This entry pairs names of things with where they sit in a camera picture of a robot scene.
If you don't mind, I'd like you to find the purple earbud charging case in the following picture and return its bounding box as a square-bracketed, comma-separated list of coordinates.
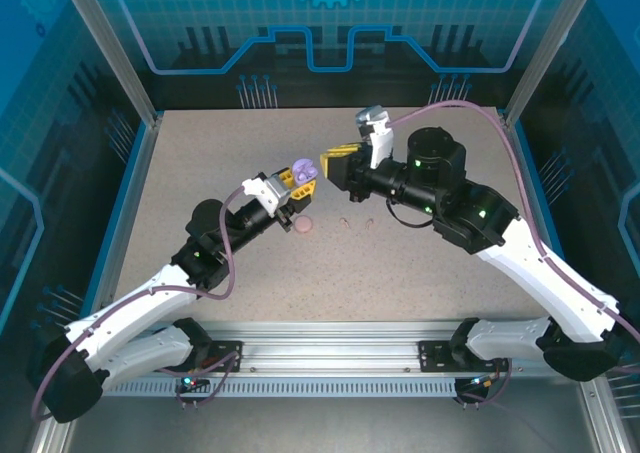
[291, 158, 320, 184]

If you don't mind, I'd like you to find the black base plate right arm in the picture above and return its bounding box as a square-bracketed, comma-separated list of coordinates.
[418, 339, 510, 374]

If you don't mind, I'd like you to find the black base plate left arm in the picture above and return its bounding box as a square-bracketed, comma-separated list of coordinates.
[197, 340, 245, 374]

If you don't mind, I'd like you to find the grey metal bottom tray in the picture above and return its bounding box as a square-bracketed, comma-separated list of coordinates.
[64, 397, 601, 453]

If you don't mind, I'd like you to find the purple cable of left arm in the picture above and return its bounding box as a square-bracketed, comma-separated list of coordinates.
[30, 185, 247, 422]

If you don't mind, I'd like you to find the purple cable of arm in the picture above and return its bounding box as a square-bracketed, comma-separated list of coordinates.
[388, 100, 640, 410]
[30, 185, 247, 422]

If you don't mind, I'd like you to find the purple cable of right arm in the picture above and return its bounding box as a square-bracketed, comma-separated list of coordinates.
[388, 100, 640, 410]

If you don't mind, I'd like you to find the aluminium side rail blue strip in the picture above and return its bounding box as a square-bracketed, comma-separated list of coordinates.
[82, 112, 164, 338]
[502, 112, 591, 338]

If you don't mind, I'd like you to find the aluminium front frame rail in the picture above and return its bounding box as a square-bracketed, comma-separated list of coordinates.
[64, 319, 597, 380]

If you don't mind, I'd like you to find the slotted grey cable duct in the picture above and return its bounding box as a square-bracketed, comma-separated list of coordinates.
[102, 376, 464, 400]

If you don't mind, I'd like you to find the aluminium corner post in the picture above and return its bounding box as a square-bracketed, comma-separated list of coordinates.
[502, 0, 594, 127]
[55, 0, 165, 127]

